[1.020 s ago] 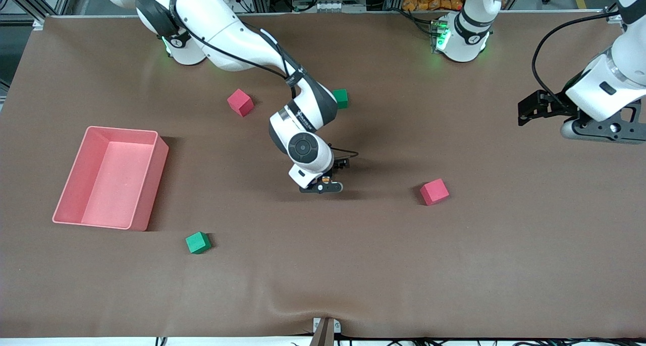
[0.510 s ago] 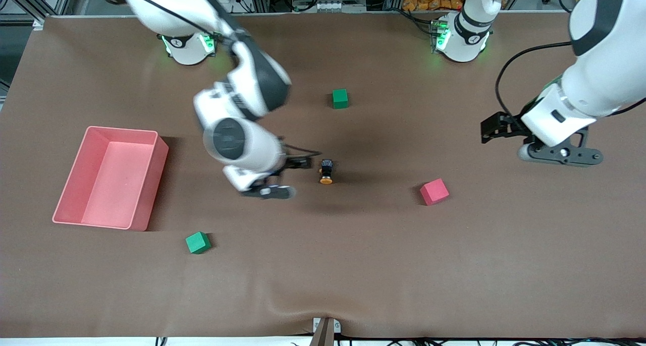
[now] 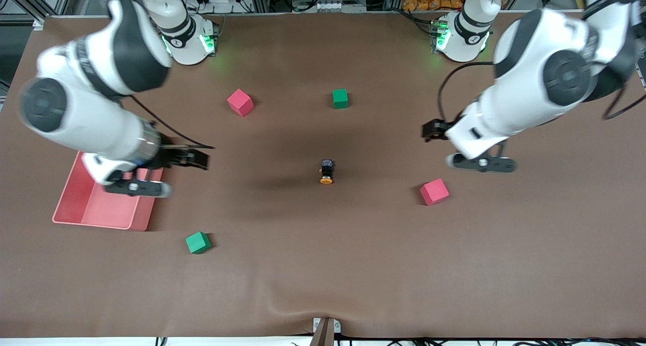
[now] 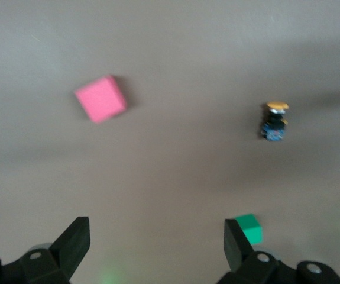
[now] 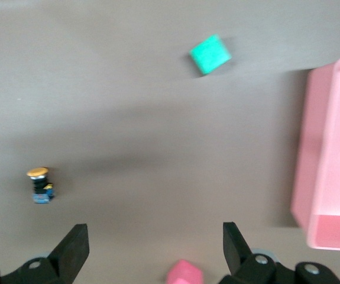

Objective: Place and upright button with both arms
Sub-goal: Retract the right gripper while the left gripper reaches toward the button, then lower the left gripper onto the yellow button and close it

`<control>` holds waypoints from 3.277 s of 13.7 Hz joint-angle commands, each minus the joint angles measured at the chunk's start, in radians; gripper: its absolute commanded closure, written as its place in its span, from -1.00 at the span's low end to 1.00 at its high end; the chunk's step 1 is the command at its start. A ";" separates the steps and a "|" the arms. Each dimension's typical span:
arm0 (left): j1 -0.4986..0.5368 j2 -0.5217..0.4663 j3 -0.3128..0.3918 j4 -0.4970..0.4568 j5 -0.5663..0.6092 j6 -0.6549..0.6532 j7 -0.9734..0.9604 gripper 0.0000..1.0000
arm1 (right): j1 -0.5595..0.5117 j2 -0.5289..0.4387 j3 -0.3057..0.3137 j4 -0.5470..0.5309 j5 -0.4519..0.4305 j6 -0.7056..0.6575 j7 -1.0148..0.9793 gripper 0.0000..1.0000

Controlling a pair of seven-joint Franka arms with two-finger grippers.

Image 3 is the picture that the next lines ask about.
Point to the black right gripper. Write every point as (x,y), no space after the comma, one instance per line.
(171,156)

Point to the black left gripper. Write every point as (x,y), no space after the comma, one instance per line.
(437,129)

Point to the orange mushroom push button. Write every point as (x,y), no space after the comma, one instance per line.
(326,172)

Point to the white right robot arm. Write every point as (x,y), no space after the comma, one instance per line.
(91,119)

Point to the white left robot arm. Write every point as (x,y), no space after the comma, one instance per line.
(525,94)

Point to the pink foam cube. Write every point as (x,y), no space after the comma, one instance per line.
(434,192)
(240,102)

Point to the green foam cube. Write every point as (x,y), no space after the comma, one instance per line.
(197,243)
(340,99)

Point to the pink plastic bin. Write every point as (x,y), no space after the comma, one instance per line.
(101,210)

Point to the white terminal block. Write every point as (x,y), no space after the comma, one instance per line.
(338,6)

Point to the brown table mat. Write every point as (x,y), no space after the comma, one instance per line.
(323,265)

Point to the metal clamp bracket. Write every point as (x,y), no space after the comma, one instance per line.
(325,331)

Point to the aluminium frame rail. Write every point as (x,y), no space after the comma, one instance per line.
(30,10)

